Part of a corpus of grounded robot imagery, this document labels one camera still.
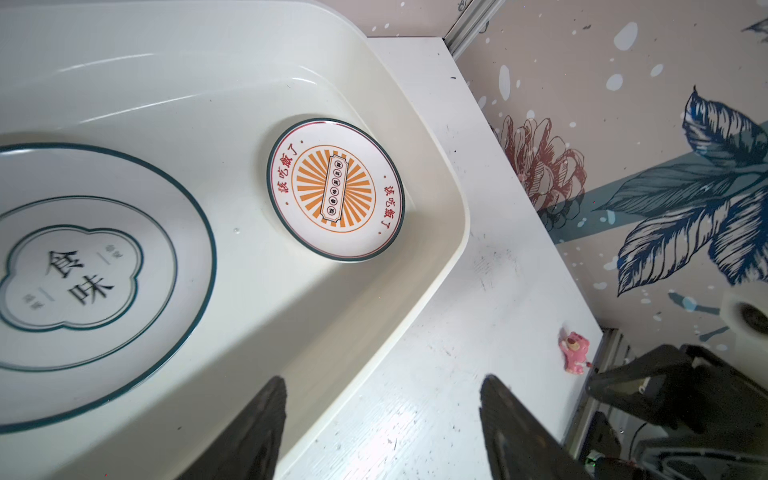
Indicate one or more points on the pink small toy figure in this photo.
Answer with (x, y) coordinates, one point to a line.
(575, 348)

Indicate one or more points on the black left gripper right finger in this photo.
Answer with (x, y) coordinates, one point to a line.
(517, 445)

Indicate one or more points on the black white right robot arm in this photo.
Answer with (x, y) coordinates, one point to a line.
(714, 412)

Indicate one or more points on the white green-rim plate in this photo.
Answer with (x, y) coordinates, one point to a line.
(108, 264)

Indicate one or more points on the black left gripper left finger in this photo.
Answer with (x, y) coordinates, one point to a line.
(248, 448)

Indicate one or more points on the orange sunburst plate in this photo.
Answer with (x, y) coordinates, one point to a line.
(335, 189)

